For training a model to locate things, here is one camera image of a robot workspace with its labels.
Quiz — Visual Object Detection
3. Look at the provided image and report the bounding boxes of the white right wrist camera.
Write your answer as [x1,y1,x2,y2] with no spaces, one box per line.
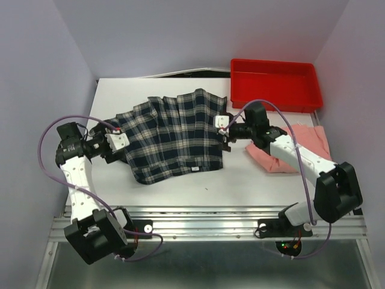
[214,115,230,135]

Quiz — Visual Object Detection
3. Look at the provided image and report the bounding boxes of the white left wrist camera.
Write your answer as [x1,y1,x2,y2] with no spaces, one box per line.
[105,133,130,152]

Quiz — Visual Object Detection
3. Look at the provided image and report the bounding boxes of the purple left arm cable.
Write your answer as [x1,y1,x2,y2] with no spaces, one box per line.
[37,114,164,262]

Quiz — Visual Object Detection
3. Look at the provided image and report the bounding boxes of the aluminium rail frame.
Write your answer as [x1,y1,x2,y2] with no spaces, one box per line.
[35,111,374,289]

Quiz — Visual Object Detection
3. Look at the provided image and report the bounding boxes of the red plastic bin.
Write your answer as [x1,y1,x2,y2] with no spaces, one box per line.
[230,58,323,113]

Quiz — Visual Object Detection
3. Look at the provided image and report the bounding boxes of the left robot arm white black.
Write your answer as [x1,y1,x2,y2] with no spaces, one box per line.
[55,122,134,264]

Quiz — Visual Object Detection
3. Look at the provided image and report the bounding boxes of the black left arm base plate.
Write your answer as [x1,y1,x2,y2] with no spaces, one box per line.
[117,219,153,258]

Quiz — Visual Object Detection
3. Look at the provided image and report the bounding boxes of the navy plaid skirt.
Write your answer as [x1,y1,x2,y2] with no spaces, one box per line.
[107,89,227,185]

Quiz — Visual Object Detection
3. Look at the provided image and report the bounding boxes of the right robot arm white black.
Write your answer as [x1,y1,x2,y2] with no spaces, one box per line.
[214,100,363,235]

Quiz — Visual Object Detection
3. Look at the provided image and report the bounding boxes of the pink folded skirt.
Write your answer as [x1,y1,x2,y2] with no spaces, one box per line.
[245,124,331,173]

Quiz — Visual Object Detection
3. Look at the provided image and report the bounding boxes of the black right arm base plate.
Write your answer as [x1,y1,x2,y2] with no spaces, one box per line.
[254,217,313,258]

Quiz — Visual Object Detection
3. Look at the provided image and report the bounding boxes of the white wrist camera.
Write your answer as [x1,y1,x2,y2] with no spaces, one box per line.
[214,115,230,135]
[105,133,130,152]

